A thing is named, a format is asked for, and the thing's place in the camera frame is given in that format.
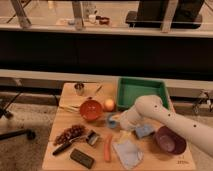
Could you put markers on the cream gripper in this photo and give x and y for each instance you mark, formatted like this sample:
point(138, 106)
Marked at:
point(124, 124)

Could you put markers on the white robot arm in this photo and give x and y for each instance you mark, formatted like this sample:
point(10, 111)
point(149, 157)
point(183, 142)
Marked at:
point(151, 106)

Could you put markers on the blue sponge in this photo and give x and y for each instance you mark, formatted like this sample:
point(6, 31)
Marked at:
point(144, 130)

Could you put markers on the orange ball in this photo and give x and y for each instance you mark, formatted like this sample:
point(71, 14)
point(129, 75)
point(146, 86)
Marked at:
point(109, 105)

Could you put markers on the green plastic tray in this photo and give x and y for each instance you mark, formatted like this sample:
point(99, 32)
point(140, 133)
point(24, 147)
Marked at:
point(129, 89)

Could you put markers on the light blue cloth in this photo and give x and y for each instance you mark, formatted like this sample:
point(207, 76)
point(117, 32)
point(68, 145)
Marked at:
point(129, 154)

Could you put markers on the orange carrot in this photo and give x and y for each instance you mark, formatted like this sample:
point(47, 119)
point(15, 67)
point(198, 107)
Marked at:
point(107, 148)

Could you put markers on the red bowl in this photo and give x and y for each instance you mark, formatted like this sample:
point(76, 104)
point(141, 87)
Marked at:
point(91, 110)

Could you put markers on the purple bowl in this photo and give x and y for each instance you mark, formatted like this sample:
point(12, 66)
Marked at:
point(169, 141)

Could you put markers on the bunch of dark grapes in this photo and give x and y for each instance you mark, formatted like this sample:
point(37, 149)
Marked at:
point(70, 133)

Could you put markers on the metal cup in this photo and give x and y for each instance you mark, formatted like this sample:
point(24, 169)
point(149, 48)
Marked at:
point(79, 88)

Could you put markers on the wooden cutting board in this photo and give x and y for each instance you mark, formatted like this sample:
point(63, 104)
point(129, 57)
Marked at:
point(100, 92)

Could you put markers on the black rectangular block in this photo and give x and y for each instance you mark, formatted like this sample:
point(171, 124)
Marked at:
point(82, 158)

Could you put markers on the dark bowl on shelf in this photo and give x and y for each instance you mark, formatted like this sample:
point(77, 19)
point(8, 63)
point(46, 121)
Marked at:
point(104, 21)

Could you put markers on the white mug on shelf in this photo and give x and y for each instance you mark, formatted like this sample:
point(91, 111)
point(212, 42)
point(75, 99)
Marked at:
point(92, 18)

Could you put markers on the black monitor on shelf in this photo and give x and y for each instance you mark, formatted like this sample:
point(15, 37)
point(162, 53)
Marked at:
point(151, 13)

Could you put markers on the black handled knife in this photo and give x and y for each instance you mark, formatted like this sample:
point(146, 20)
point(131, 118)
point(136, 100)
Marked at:
point(67, 144)

